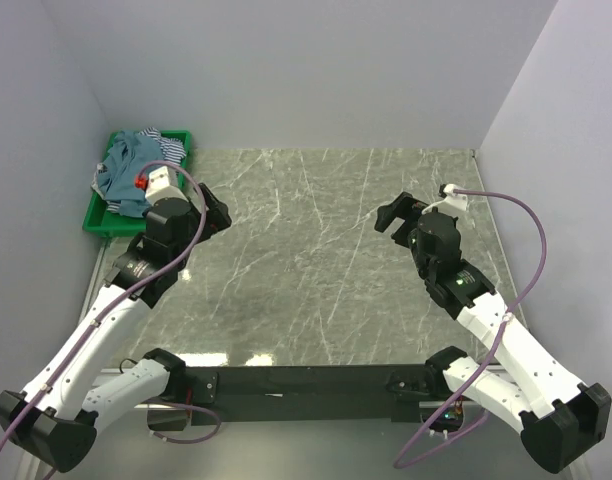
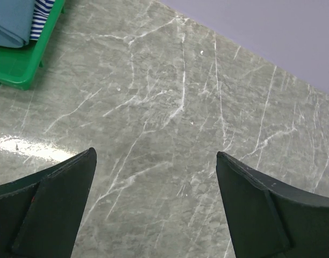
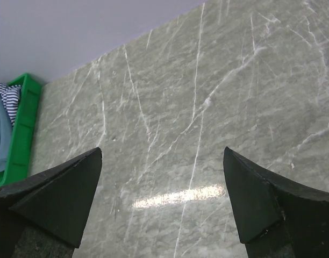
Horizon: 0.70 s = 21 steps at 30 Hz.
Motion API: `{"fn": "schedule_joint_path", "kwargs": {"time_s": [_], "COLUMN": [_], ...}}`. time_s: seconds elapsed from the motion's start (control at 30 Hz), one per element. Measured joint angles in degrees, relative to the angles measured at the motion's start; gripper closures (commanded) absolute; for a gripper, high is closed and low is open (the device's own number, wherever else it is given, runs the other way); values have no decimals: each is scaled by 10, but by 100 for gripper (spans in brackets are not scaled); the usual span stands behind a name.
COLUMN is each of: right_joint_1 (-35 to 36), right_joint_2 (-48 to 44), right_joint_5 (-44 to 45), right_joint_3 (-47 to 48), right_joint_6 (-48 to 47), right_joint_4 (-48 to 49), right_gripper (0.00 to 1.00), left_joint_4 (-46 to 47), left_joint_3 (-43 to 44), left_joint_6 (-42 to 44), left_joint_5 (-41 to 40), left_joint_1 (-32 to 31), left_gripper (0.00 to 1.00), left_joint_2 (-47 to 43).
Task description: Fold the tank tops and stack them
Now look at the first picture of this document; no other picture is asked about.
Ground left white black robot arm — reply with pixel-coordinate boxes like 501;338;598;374
0;183;232;473

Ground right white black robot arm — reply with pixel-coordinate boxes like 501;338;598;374
375;184;612;474

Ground blue white striped tank top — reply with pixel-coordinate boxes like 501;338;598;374
89;127;189;217

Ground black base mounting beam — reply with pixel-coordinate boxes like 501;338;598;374
157;364;452;423

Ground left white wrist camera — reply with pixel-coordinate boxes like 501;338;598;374
135;166;186;206

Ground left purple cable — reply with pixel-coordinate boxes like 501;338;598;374
0;160;222;466

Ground purple cable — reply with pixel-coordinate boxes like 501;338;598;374
392;188;548;469
0;160;222;466

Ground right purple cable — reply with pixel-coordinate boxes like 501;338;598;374
392;188;548;469

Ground aluminium frame rail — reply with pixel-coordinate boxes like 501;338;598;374
13;446;52;480

